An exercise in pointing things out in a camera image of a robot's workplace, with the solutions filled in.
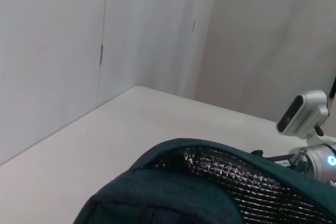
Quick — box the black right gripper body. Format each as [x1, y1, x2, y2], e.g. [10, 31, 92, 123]
[265, 154, 297, 169]

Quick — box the dark blue insulated lunch bag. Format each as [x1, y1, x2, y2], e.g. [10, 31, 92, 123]
[72, 137, 336, 224]

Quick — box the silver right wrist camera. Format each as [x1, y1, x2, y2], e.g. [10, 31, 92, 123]
[276, 89, 330, 141]

